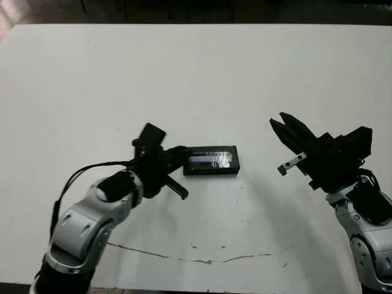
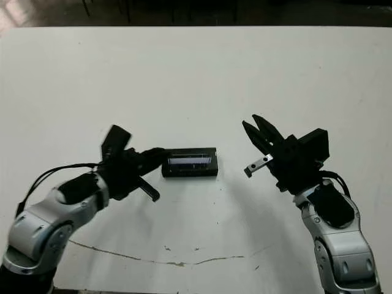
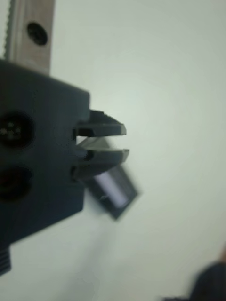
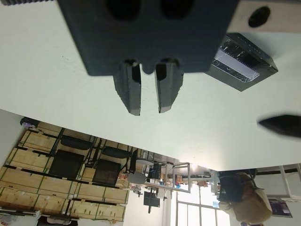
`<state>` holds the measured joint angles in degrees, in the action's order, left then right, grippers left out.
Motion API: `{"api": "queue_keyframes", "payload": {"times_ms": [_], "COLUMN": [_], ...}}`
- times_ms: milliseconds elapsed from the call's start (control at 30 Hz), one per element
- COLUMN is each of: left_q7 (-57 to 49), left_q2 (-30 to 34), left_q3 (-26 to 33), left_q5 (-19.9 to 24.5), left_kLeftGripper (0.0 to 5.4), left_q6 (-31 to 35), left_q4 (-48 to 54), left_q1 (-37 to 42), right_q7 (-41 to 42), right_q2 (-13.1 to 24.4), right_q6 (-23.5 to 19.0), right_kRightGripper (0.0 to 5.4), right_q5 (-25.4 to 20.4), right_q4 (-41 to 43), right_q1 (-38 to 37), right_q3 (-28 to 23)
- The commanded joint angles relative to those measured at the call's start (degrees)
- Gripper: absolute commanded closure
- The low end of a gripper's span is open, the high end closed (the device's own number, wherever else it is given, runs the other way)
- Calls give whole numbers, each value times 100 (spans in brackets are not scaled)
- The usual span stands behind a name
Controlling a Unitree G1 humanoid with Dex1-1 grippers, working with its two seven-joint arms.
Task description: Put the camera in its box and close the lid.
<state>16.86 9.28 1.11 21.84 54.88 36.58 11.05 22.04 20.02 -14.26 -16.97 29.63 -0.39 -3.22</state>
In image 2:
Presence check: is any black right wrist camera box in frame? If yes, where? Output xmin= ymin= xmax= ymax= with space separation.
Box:
xmin=298 ymin=129 xmax=331 ymax=163

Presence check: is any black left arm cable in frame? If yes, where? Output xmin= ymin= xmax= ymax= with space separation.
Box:
xmin=15 ymin=162 xmax=104 ymax=215

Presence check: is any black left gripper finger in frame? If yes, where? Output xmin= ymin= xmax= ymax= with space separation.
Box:
xmin=139 ymin=155 xmax=169 ymax=177
xmin=137 ymin=148 xmax=171 ymax=165

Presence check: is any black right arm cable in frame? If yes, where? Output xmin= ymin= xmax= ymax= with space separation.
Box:
xmin=320 ymin=170 xmax=353 ymax=197

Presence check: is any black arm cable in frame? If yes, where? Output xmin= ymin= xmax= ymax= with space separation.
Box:
xmin=15 ymin=162 xmax=104 ymax=215
xmin=320 ymin=170 xmax=353 ymax=197

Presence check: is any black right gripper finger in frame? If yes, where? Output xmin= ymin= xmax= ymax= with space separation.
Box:
xmin=252 ymin=115 xmax=287 ymax=149
xmin=242 ymin=121 xmax=272 ymax=157

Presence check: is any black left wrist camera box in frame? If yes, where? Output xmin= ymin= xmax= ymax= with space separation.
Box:
xmin=100 ymin=124 xmax=133 ymax=160

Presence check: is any black box lid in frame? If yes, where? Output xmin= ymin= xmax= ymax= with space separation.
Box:
xmin=161 ymin=147 xmax=219 ymax=179

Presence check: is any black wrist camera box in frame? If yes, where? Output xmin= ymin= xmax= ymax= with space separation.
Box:
xmin=100 ymin=124 xmax=133 ymax=160
xmin=298 ymin=129 xmax=331 ymax=163

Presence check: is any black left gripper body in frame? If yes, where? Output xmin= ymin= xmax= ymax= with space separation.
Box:
xmin=99 ymin=148 xmax=160 ymax=202

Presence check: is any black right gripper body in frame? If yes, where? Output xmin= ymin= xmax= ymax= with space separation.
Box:
xmin=244 ymin=137 xmax=324 ymax=195

